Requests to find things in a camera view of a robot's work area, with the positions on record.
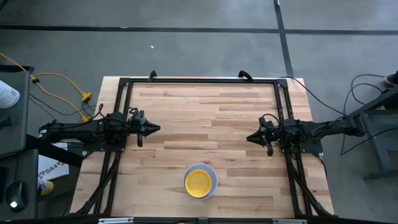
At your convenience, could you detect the black aluminium table frame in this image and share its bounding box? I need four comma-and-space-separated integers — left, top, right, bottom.
70, 77, 335, 218

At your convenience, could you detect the silver metal bracket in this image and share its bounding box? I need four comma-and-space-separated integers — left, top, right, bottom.
272, 218, 308, 224
98, 217, 135, 224

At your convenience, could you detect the grey desk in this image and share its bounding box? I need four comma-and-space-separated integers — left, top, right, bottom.
0, 64, 40, 222

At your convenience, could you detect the black computer mouse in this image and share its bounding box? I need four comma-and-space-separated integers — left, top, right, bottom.
6, 180, 30, 213

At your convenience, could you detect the black floor cable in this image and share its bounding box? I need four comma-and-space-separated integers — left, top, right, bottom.
279, 75, 348, 117
29, 92, 95, 118
340, 73, 398, 157

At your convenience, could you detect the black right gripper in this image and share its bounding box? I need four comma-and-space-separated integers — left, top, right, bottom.
246, 116, 275, 157

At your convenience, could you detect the black metal stand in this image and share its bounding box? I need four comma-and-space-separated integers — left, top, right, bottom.
350, 86, 398, 184

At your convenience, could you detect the large white bowl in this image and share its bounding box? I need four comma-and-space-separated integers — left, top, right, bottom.
183, 163, 219, 200

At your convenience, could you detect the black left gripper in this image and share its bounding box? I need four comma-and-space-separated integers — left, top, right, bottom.
130, 110, 161, 148

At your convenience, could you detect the yellow extension cable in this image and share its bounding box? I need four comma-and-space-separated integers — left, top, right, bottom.
0, 52, 93, 123

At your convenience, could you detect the white printed cardboard box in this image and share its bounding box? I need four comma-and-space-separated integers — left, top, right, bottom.
37, 142, 70, 181

